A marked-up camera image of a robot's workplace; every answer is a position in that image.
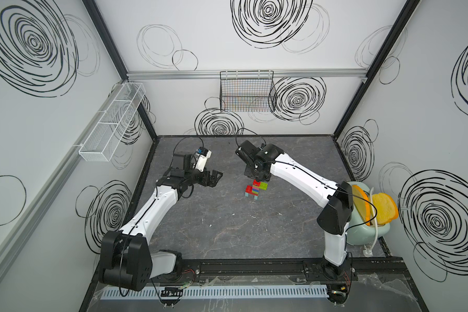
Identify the long red lego brick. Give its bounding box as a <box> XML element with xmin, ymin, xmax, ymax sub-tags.
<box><xmin>245</xmin><ymin>185</ymin><xmax>254</xmax><ymax>195</ymax></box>

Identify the long green lego brick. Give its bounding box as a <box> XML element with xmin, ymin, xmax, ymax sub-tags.
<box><xmin>257</xmin><ymin>182</ymin><xmax>268</xmax><ymax>191</ymax></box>

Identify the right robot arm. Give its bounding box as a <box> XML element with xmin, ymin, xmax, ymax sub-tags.
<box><xmin>235</xmin><ymin>140</ymin><xmax>354</xmax><ymax>280</ymax></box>

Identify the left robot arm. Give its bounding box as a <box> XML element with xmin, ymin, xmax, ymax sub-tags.
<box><xmin>99</xmin><ymin>147</ymin><xmax>223</xmax><ymax>291</ymax></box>

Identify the orange toast slice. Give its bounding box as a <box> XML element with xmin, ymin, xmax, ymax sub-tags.
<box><xmin>352</xmin><ymin>185</ymin><xmax>372</xmax><ymax>222</ymax></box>

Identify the mint green toaster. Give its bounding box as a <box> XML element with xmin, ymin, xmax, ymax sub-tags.
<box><xmin>347</xmin><ymin>181</ymin><xmax>391</xmax><ymax>249</ymax></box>

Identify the black wire basket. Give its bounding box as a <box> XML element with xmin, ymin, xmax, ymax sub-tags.
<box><xmin>219</xmin><ymin>70</ymin><xmax>277</xmax><ymax>113</ymax></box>

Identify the white wire shelf basket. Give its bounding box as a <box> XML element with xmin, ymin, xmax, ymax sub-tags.
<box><xmin>79</xmin><ymin>82</ymin><xmax>145</xmax><ymax>162</ymax></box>

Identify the white slotted cable duct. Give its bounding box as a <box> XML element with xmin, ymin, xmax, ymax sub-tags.
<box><xmin>101</xmin><ymin>285</ymin><xmax>329</xmax><ymax>300</ymax></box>

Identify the white toaster cable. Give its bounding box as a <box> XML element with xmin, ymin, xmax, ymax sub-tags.
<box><xmin>363</xmin><ymin>186</ymin><xmax>380</xmax><ymax>257</ymax></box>

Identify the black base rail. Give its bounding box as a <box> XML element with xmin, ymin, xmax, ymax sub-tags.
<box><xmin>95</xmin><ymin>258</ymin><xmax>408</xmax><ymax>282</ymax></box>

